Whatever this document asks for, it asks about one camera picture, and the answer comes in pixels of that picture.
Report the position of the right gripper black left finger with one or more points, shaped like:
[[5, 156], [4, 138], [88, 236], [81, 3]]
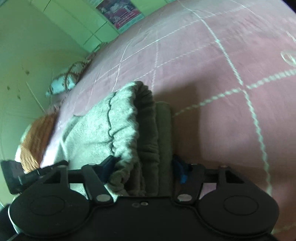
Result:
[[95, 177]]

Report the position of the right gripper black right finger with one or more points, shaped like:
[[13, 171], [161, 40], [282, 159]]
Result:
[[189, 179]]

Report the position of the grey fleece pants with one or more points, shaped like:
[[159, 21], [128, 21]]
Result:
[[129, 125]]

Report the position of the orange knitted cloth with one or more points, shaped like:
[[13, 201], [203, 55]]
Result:
[[34, 142]]

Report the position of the patterned pillow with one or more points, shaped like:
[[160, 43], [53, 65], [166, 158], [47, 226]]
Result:
[[69, 76]]

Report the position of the pink quilted bedspread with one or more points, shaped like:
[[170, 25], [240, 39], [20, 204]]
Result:
[[227, 69]]

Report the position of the cream wardrobe with picture panels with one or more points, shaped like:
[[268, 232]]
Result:
[[91, 23]]

